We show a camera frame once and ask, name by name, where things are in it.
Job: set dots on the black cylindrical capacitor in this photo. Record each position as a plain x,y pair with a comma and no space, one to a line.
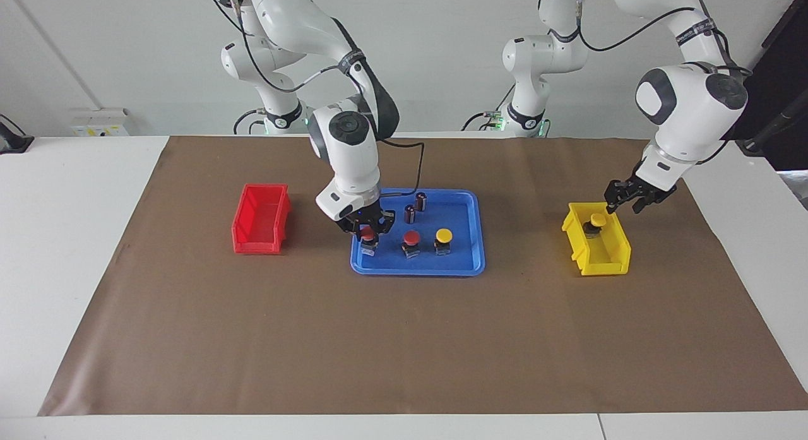
409,215
420,202

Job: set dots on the red push button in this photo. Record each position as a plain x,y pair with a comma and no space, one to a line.
368,237
411,237

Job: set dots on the blue plastic tray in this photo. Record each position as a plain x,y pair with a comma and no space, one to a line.
464,257

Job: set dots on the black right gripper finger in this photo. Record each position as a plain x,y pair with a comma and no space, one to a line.
353,233
382,231

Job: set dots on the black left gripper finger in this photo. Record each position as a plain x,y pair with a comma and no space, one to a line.
614,195
642,206

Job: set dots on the black device on table edge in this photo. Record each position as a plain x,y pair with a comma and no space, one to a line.
12,142

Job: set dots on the brown paper table mat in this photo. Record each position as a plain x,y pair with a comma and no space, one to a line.
404,339

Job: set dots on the black background panel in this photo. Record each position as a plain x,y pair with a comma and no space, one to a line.
795,153

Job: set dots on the yellow plastic storage bin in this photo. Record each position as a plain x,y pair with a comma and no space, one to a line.
609,263

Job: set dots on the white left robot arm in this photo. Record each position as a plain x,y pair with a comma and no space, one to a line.
688,112

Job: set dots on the red plastic storage bin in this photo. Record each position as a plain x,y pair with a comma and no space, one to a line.
259,222

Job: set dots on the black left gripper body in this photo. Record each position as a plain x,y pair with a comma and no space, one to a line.
647,192

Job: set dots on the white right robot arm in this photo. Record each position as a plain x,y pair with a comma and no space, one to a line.
350,156

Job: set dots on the black stand pole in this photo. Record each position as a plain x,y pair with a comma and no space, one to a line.
754,146

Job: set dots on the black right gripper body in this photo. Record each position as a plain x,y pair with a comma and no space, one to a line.
369,218

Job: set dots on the yellow push button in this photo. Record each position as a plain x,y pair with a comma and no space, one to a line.
444,235
597,220

